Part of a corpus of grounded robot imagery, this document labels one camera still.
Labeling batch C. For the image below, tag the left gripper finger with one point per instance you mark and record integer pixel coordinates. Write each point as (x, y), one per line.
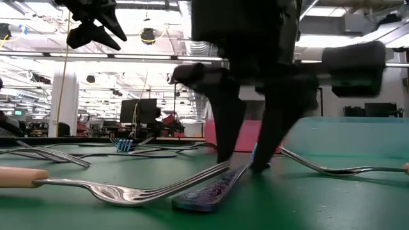
(112, 25)
(86, 35)

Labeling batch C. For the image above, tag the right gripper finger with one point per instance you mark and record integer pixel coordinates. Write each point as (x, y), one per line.
(227, 121)
(281, 121)

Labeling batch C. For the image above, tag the iridescent rainbow fork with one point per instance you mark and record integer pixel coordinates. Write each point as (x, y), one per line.
(207, 195)
(125, 146)

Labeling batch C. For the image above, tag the pink plastic bin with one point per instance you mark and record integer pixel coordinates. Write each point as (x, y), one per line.
(249, 137)

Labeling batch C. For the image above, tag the overhead LED light bar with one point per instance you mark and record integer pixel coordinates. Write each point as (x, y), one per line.
(143, 56)

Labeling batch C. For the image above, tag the teal plastic bin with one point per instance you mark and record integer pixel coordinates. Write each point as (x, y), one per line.
(351, 137)

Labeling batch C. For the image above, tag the white building column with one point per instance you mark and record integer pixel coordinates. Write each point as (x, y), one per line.
(65, 105)

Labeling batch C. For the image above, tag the black ceiling-mounted device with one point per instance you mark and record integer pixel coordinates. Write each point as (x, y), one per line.
(4, 31)

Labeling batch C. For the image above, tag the green table mat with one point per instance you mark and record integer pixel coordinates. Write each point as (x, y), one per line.
(287, 204)

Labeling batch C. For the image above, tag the black computer monitor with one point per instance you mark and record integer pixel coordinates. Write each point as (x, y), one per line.
(137, 110)

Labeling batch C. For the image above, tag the dark wide monitor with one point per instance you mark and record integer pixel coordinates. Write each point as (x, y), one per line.
(380, 110)

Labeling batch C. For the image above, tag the green lit sign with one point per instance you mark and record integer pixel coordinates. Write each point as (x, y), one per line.
(18, 112)

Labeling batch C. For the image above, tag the black overhead camera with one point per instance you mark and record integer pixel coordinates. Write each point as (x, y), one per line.
(148, 35)

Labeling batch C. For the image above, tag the black metal frame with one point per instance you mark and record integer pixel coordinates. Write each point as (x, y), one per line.
(174, 102)
(321, 102)

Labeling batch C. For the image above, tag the silver ribbed ventilation duct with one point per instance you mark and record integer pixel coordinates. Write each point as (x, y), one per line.
(308, 8)
(186, 25)

